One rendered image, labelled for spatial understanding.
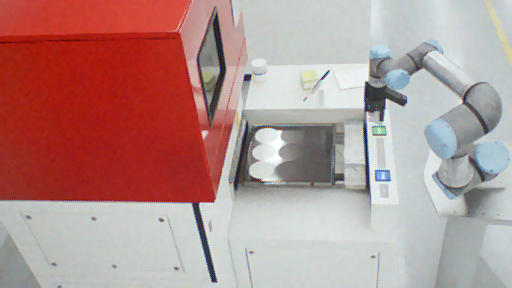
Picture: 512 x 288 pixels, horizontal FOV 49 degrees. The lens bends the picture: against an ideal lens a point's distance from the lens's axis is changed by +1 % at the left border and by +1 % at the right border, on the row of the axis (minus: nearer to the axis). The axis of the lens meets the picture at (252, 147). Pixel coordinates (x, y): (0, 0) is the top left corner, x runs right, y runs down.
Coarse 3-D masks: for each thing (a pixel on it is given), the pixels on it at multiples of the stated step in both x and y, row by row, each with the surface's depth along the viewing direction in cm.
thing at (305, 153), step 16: (256, 128) 246; (272, 128) 245; (288, 128) 244; (304, 128) 243; (320, 128) 242; (256, 144) 238; (272, 144) 237; (288, 144) 236; (304, 144) 235; (320, 144) 234; (256, 160) 230; (272, 160) 229; (288, 160) 228; (304, 160) 227; (320, 160) 226; (272, 176) 222; (288, 176) 221; (304, 176) 220; (320, 176) 219
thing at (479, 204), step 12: (432, 156) 233; (432, 168) 228; (432, 180) 223; (432, 192) 218; (468, 192) 216; (480, 192) 215; (492, 192) 215; (504, 192) 214; (444, 204) 213; (456, 204) 212; (468, 204) 211; (480, 204) 211; (492, 204) 210; (504, 204) 210; (444, 216) 209; (456, 216) 208; (468, 216) 207; (480, 216) 207; (492, 216) 206; (504, 216) 206
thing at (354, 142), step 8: (352, 136) 238; (360, 136) 238; (352, 144) 234; (360, 144) 234; (352, 152) 231; (360, 152) 230; (352, 168) 224; (360, 168) 223; (352, 184) 217; (360, 184) 217
